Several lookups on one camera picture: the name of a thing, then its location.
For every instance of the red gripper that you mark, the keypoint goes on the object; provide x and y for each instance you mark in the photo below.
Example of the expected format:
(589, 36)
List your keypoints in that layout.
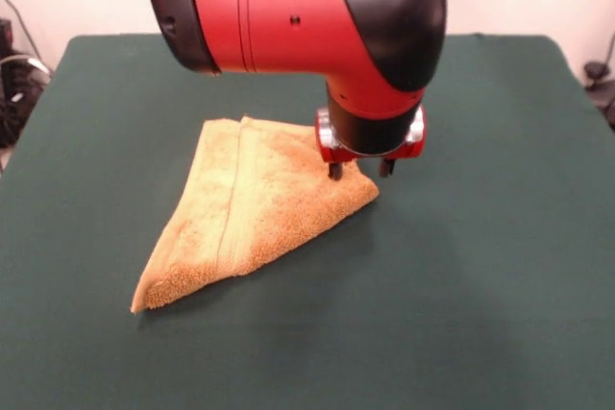
(414, 151)

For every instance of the tan towel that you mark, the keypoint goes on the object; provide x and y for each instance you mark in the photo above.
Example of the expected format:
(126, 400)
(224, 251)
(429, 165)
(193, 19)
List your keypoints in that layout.
(259, 208)

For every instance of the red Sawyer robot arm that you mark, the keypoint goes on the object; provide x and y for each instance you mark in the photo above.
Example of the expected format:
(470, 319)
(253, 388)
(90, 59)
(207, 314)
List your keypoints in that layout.
(288, 16)

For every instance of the dark green table cloth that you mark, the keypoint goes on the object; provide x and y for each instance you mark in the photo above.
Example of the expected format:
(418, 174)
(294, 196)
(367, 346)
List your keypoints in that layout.
(480, 237)

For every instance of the small black box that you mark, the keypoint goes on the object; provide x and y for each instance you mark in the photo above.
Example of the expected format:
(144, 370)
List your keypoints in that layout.
(5, 31)

